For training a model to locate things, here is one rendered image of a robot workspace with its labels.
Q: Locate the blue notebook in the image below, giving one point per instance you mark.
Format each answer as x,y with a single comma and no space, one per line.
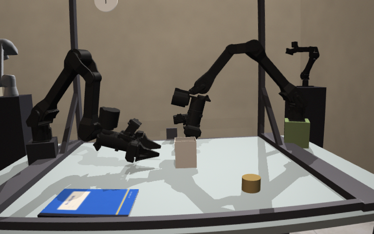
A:
91,203

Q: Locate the brown cylinder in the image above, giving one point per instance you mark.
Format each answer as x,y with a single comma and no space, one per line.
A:
251,183

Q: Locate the brown open-top box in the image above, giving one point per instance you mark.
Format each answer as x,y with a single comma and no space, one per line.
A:
185,152

